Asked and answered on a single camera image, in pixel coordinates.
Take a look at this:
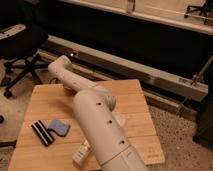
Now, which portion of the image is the white round lid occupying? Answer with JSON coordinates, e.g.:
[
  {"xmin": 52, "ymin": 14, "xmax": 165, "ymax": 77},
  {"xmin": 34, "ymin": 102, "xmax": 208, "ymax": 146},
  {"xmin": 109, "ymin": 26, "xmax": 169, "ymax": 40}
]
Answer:
[{"xmin": 115, "ymin": 113, "xmax": 126, "ymax": 126}]

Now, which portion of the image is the blue sponge cloth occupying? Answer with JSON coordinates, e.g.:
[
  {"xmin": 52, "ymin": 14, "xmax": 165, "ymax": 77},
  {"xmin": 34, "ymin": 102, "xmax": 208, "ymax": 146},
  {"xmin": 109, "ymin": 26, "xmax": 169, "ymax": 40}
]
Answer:
[{"xmin": 48, "ymin": 119, "xmax": 70, "ymax": 137}]

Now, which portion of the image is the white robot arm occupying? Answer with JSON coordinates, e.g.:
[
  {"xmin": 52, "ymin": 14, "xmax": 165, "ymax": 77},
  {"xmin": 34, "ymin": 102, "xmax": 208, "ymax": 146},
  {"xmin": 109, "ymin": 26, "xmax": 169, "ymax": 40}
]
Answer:
[{"xmin": 48, "ymin": 55, "xmax": 148, "ymax": 171}]

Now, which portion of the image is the wooden table board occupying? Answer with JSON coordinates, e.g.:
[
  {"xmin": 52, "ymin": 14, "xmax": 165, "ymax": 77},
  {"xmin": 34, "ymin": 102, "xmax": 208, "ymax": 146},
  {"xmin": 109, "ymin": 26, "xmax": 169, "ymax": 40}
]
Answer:
[{"xmin": 8, "ymin": 80, "xmax": 165, "ymax": 171}]

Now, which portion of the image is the distant black chair base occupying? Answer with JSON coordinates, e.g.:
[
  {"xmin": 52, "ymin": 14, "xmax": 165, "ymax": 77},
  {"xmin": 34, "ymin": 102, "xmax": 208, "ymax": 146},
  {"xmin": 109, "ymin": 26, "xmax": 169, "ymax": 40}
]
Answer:
[{"xmin": 184, "ymin": 0, "xmax": 213, "ymax": 24}]

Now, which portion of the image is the long metal rail beam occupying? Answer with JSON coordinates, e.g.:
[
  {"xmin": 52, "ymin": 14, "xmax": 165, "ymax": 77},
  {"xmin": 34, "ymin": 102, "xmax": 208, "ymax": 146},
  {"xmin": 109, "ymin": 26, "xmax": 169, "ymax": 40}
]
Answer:
[{"xmin": 43, "ymin": 35, "xmax": 209, "ymax": 102}]

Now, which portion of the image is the black white striped block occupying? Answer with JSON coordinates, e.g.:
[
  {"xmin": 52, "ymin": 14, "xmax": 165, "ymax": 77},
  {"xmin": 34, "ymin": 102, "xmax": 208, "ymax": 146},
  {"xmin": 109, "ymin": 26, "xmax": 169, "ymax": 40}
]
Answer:
[{"xmin": 31, "ymin": 120, "xmax": 55, "ymax": 146}]

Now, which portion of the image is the small white box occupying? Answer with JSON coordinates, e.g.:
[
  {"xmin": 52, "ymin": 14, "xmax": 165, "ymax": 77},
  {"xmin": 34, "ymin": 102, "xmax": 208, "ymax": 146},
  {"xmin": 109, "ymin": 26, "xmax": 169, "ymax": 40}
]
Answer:
[{"xmin": 72, "ymin": 140, "xmax": 91, "ymax": 166}]

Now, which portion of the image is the black office chair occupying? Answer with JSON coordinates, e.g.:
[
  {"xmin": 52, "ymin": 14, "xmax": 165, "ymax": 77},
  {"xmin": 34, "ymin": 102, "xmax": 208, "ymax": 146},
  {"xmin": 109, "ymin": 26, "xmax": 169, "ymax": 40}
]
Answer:
[{"xmin": 0, "ymin": 23, "xmax": 48, "ymax": 98}]

